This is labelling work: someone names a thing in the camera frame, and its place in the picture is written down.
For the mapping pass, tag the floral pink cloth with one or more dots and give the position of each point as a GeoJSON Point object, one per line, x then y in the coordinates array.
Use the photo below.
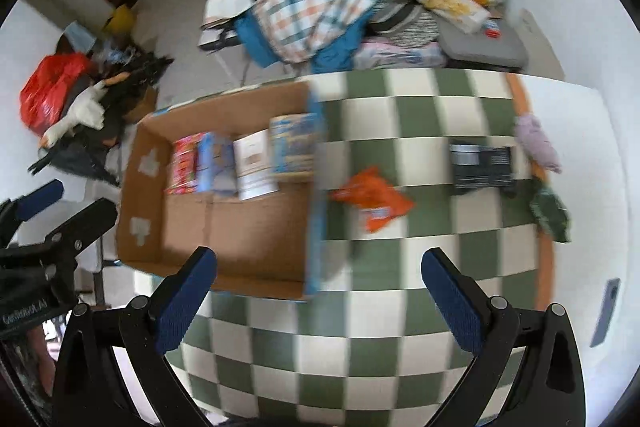
{"type": "Point", "coordinates": [376, 53]}

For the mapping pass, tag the brown cardboard box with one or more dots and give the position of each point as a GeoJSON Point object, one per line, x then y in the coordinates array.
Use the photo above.
{"type": "Point", "coordinates": [268, 246]}

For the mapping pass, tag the yellow food package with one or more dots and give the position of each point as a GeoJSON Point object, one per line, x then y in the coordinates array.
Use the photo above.
{"type": "Point", "coordinates": [457, 4]}

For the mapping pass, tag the dark green snack bag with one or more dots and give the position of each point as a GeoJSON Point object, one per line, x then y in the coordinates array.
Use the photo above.
{"type": "Point", "coordinates": [551, 214]}

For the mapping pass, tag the orange snack bag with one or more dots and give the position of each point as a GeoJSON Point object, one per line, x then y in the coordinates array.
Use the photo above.
{"type": "Point", "coordinates": [376, 199]}

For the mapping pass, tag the black white striped cushion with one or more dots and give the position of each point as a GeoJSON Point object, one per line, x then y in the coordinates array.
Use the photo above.
{"type": "Point", "coordinates": [405, 24]}

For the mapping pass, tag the blue white tissue pack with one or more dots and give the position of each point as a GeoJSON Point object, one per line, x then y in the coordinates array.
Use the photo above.
{"type": "Point", "coordinates": [293, 145]}

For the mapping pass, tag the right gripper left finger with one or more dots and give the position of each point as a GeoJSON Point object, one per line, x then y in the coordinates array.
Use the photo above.
{"type": "Point", "coordinates": [175, 302]}

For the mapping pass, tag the black snack bag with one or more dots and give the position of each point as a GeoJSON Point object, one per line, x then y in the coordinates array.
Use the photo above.
{"type": "Point", "coordinates": [476, 166]}

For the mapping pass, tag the grey phone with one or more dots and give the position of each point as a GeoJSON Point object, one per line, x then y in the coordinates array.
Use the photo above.
{"type": "Point", "coordinates": [606, 312]}

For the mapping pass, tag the yellow bucket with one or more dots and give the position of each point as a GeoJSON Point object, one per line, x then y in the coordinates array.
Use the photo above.
{"type": "Point", "coordinates": [121, 22]}

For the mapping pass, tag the green white checkered mat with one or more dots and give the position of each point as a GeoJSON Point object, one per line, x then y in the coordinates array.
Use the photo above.
{"type": "Point", "coordinates": [371, 349]}

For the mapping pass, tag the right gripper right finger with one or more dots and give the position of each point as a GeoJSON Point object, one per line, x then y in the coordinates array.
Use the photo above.
{"type": "Point", "coordinates": [447, 287]}

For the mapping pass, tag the plaid blanket pile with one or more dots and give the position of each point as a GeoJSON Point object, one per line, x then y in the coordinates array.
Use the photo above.
{"type": "Point", "coordinates": [324, 33]}

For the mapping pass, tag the white folding chair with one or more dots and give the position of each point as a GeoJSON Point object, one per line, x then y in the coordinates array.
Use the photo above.
{"type": "Point", "coordinates": [224, 45]}

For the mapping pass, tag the purple cloth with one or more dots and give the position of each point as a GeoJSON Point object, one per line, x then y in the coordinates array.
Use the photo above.
{"type": "Point", "coordinates": [535, 142]}

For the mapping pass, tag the red snack bag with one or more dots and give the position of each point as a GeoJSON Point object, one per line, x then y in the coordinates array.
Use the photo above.
{"type": "Point", "coordinates": [183, 167]}

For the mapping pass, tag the white goose plush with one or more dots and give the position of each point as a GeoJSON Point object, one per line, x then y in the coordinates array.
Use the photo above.
{"type": "Point", "coordinates": [86, 110]}

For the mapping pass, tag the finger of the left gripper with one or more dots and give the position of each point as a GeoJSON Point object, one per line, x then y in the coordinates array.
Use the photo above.
{"type": "Point", "coordinates": [65, 242]}
{"type": "Point", "coordinates": [14, 212]}

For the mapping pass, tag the red plastic bag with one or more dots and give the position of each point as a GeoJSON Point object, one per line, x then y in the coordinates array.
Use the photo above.
{"type": "Point", "coordinates": [44, 94]}

